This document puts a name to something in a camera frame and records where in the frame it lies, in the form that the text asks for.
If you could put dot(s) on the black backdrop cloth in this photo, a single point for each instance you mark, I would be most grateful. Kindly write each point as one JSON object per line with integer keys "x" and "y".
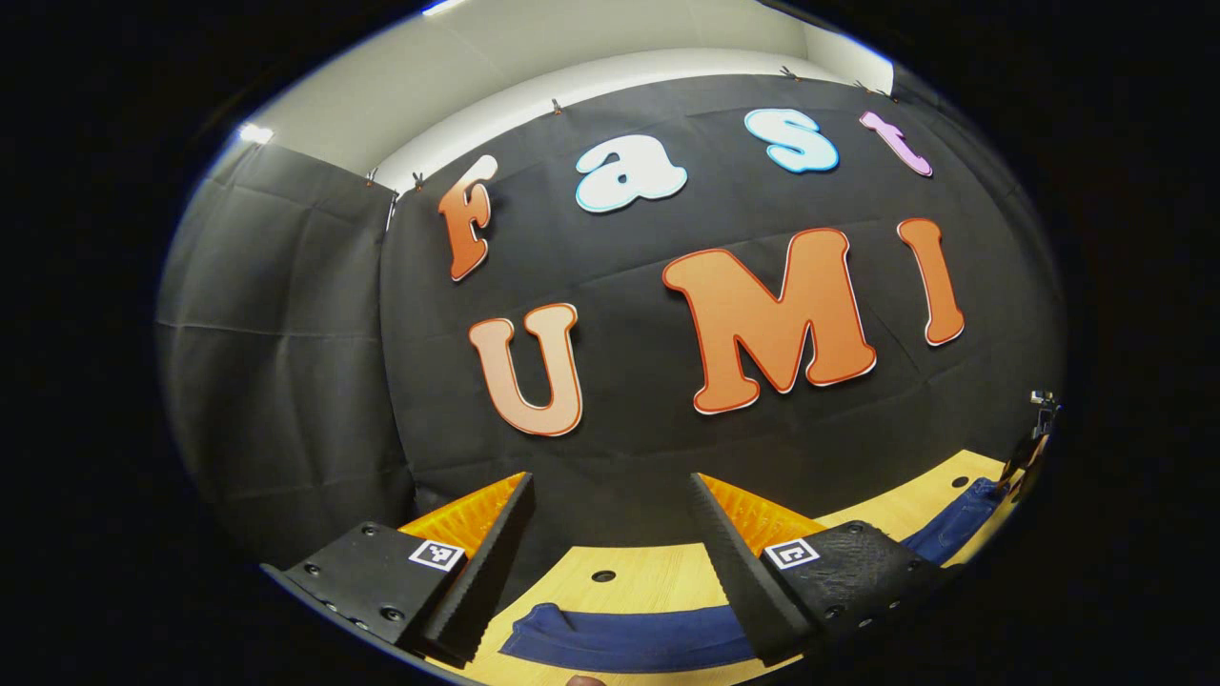
{"x": 648, "y": 448}

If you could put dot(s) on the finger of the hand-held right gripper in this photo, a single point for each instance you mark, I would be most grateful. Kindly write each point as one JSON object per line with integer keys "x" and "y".
{"x": 1025, "y": 467}

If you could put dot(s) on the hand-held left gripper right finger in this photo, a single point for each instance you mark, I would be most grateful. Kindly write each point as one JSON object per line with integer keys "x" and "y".
{"x": 739, "y": 581}

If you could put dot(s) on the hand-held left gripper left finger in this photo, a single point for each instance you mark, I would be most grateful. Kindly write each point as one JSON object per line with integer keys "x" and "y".
{"x": 491, "y": 572}

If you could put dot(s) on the blue denim jeans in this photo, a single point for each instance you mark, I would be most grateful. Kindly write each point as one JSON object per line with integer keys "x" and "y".
{"x": 629, "y": 638}

